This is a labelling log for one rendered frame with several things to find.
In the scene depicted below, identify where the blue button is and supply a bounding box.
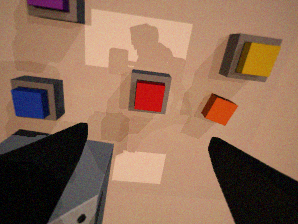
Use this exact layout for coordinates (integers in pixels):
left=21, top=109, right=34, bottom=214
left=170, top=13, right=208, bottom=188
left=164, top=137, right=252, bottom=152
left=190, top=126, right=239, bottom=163
left=10, top=75, right=65, bottom=121

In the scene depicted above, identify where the red button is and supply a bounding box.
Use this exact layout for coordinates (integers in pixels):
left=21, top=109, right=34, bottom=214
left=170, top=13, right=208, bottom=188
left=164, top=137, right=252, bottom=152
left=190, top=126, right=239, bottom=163
left=128, top=69, right=172, bottom=115

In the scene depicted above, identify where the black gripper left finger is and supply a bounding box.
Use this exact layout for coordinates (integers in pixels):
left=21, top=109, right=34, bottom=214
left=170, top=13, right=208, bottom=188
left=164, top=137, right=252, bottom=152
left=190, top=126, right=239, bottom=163
left=0, top=122, right=88, bottom=224

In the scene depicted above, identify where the orange cube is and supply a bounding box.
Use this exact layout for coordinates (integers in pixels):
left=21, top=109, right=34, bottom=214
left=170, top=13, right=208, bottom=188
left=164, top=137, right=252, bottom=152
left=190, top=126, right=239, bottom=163
left=201, top=93, right=238, bottom=126

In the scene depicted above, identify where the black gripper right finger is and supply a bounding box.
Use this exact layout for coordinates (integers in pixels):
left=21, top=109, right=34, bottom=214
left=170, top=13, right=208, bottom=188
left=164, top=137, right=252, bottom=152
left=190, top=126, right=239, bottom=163
left=208, top=137, right=298, bottom=224

